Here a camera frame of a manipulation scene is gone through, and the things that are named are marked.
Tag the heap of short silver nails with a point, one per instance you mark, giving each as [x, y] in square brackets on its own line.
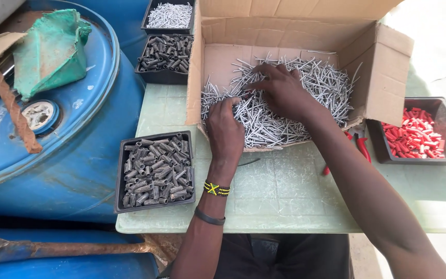
[170, 15]

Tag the pile of grey tube pieces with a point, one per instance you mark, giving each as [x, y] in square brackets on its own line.
[155, 172]

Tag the open cardboard box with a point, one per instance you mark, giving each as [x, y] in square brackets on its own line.
[385, 69]

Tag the black rubber wristband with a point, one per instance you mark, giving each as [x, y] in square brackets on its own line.
[207, 218]

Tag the white drum bung cap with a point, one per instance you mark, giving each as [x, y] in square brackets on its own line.
[38, 115]

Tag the rusty twisted steel rod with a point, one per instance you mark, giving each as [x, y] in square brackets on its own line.
[16, 112]

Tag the person's black trousers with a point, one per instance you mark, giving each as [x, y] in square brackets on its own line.
[285, 257]

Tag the black tray with nails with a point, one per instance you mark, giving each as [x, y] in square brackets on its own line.
[147, 17]

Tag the person's right hand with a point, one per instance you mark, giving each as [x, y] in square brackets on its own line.
[285, 97]

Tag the pile of red white caps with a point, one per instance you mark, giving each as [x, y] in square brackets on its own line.
[414, 135]

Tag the person's left hand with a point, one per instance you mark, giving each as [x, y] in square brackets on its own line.
[225, 131]

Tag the heap of grey tube pieces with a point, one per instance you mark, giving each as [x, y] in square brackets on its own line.
[167, 52]

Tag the pile of silver nails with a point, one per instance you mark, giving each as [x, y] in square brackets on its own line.
[323, 85]

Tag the torn green plastic piece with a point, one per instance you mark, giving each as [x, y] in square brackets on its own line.
[52, 54]

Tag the blue plastic drum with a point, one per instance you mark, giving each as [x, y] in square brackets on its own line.
[126, 23]
[72, 155]
[72, 267]

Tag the large black tray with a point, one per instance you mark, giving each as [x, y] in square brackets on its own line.
[119, 174]

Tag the single dark nail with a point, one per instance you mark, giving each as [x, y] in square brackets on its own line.
[249, 161]

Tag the small black tray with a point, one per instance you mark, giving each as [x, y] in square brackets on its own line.
[161, 76]

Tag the person's left fingers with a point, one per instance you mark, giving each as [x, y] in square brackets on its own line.
[229, 102]

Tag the rusty shovel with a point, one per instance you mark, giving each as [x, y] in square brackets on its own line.
[72, 248]

